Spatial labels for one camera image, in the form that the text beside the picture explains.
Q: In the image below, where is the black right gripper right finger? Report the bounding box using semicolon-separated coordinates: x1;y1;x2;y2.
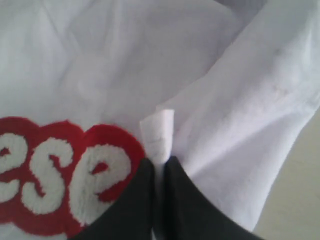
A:
163;156;261;240

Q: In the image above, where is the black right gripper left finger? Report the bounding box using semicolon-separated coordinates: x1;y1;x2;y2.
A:
74;158;154;240

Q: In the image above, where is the white shirt with red print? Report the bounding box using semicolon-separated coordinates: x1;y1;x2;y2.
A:
0;0;320;240

